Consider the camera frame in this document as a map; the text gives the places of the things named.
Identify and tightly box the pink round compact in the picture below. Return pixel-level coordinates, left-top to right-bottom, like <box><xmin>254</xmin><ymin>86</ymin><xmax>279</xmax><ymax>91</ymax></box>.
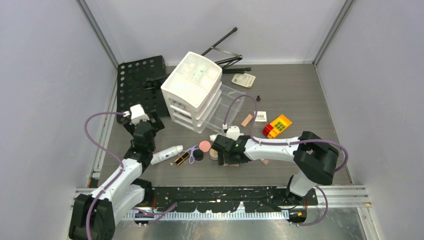
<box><xmin>198</xmin><ymin>140</ymin><xmax>212</xmax><ymax>153</ymax></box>

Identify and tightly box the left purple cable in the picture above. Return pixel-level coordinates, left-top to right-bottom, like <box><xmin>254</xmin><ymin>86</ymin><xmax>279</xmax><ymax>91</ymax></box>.
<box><xmin>83</xmin><ymin>111</ymin><xmax>178</xmax><ymax>240</ymax></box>

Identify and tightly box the black gold lipstick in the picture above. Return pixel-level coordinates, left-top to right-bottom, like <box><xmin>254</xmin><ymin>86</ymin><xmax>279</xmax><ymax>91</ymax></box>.
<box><xmin>174</xmin><ymin>154</ymin><xmax>189</xmax><ymax>166</ymax></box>

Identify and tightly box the black music stand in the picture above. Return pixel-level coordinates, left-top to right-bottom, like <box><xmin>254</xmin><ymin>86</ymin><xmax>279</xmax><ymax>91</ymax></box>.
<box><xmin>116</xmin><ymin>27</ymin><xmax>251</xmax><ymax>117</ymax></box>

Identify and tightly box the large white spray bottle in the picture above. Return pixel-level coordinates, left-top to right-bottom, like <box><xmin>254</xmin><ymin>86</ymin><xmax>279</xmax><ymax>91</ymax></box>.
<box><xmin>150</xmin><ymin>145</ymin><xmax>183</xmax><ymax>165</ymax></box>

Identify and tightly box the colorful eyeshadow palette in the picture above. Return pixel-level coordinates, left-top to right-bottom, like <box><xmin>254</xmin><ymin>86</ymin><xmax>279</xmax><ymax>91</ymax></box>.
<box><xmin>219</xmin><ymin>163</ymin><xmax>240</xmax><ymax>167</ymax></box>

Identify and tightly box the purple eyelash curler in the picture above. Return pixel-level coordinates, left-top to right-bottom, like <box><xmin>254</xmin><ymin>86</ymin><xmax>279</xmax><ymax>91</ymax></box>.
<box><xmin>178</xmin><ymin>145</ymin><xmax>199</xmax><ymax>165</ymax></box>

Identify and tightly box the black round jar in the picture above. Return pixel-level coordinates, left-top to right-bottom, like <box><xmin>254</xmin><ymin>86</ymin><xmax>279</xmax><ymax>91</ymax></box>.
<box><xmin>192</xmin><ymin>149</ymin><xmax>204</xmax><ymax>161</ymax></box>

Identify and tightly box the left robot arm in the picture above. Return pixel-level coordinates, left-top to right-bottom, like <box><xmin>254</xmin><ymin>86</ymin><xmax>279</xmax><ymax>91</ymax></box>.
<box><xmin>68</xmin><ymin>110</ymin><xmax>165</xmax><ymax>240</ymax></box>

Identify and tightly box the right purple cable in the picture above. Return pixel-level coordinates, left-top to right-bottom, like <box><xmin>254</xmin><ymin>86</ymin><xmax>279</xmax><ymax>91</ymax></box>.
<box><xmin>222</xmin><ymin>94</ymin><xmax>350</xmax><ymax>227</ymax></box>

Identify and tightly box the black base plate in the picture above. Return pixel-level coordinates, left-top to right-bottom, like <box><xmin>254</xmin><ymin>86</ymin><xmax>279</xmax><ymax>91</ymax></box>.
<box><xmin>121</xmin><ymin>186</ymin><xmax>319</xmax><ymax>214</ymax></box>

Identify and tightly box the yellow red toy block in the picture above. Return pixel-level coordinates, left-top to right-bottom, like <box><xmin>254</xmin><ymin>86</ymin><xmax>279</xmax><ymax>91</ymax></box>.
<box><xmin>262</xmin><ymin>114</ymin><xmax>292</xmax><ymax>139</ymax></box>

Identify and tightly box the beige concealer stick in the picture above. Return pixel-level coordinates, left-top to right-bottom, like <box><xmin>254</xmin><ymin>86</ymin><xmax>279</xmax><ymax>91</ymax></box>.
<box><xmin>240</xmin><ymin>114</ymin><xmax>254</xmax><ymax>127</ymax></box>

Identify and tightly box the white sachet packet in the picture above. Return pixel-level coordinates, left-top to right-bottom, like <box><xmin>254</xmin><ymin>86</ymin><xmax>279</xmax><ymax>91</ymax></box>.
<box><xmin>231</xmin><ymin>73</ymin><xmax>256</xmax><ymax>89</ymax></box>

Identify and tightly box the small white bottle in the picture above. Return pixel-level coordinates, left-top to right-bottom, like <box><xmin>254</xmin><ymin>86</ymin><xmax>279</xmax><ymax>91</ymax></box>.
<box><xmin>209</xmin><ymin>134</ymin><xmax>218</xmax><ymax>142</ymax></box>

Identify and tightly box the white plastic drawer organizer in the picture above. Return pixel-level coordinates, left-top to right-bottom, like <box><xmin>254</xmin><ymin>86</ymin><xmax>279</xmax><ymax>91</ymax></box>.
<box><xmin>161</xmin><ymin>51</ymin><xmax>245</xmax><ymax>134</ymax></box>

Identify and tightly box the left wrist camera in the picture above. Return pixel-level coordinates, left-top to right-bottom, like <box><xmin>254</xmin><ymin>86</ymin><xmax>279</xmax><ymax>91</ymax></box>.
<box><xmin>123</xmin><ymin>104</ymin><xmax>150</xmax><ymax>125</ymax></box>

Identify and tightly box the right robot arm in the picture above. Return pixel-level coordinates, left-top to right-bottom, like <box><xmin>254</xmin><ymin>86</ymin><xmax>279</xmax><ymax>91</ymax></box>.
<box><xmin>211</xmin><ymin>131</ymin><xmax>339</xmax><ymax>205</ymax></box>

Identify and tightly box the beige powder jar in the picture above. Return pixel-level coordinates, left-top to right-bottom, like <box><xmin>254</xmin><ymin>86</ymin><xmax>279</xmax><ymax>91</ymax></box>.
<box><xmin>209</xmin><ymin>148</ymin><xmax>219</xmax><ymax>161</ymax></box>

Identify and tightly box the purple cable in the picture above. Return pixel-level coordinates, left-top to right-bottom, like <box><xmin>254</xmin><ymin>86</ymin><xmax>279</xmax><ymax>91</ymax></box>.
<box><xmin>83</xmin><ymin>111</ymin><xmax>178</xmax><ymax>240</ymax></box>
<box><xmin>222</xmin><ymin>94</ymin><xmax>350</xmax><ymax>227</ymax></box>

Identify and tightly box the white barcode packet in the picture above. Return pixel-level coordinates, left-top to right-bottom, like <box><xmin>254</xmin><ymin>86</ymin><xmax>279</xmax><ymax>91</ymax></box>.
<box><xmin>255</xmin><ymin>111</ymin><xmax>267</xmax><ymax>123</ymax></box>

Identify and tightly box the nude eyeshadow palette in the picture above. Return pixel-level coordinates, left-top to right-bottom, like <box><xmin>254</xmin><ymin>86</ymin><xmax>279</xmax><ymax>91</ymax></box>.
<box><xmin>260</xmin><ymin>159</ymin><xmax>269</xmax><ymax>165</ymax></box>

